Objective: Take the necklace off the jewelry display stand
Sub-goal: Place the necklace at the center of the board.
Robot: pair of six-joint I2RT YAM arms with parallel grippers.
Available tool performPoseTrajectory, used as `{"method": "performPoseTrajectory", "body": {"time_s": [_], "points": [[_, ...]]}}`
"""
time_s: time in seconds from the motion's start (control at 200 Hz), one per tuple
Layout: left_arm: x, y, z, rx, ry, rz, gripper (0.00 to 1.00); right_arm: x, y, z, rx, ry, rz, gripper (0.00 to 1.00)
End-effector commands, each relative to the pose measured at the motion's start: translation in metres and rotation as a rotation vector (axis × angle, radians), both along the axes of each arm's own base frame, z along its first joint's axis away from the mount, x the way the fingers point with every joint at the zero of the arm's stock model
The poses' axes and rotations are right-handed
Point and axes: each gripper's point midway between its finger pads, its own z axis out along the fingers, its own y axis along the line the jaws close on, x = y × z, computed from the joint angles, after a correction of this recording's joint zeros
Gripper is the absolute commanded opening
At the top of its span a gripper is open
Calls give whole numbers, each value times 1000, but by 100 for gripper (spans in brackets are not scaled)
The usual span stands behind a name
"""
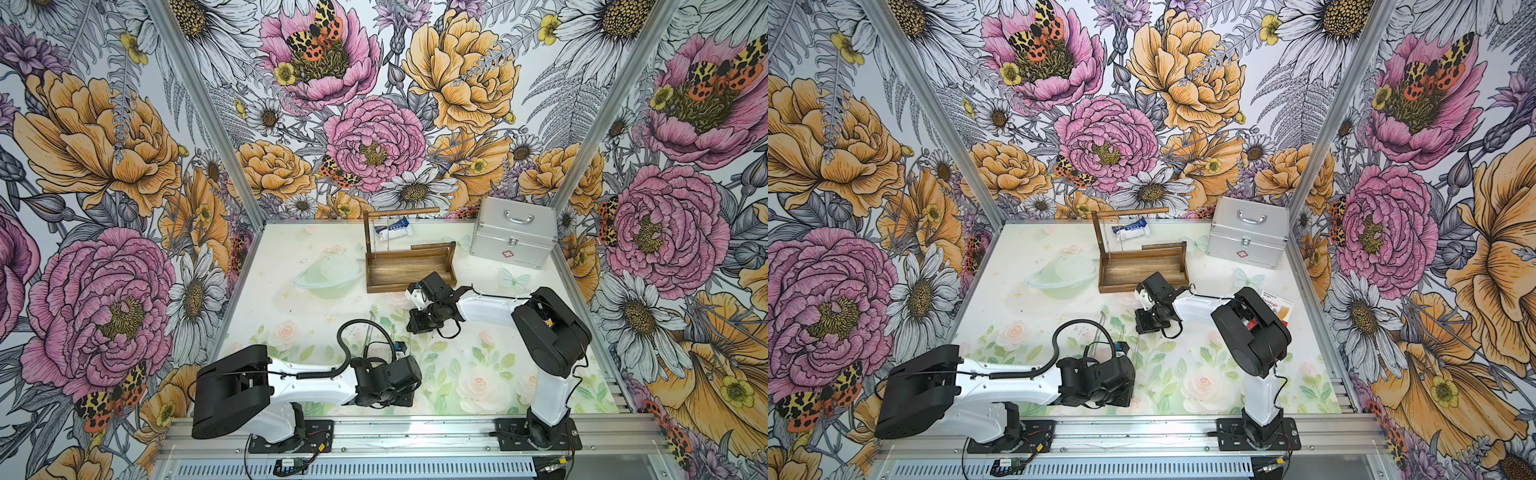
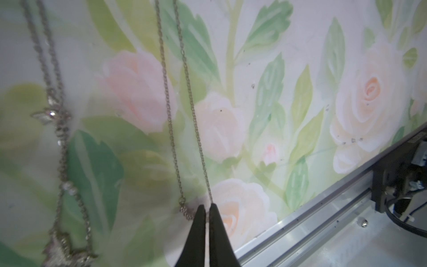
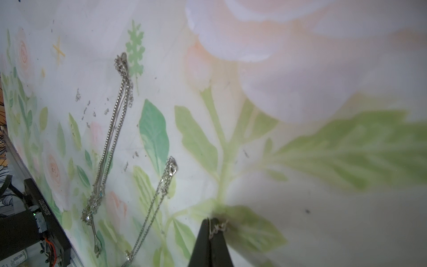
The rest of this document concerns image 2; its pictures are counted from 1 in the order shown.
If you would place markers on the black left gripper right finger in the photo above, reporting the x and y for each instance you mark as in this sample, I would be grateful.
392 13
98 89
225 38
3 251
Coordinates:
220 250

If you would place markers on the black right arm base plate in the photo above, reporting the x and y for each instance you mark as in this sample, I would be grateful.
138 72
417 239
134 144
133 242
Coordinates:
397 173

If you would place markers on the aluminium front rail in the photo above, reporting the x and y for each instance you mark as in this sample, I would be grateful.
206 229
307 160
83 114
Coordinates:
294 238

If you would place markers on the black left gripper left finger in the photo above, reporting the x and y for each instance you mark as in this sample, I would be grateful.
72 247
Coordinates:
193 253

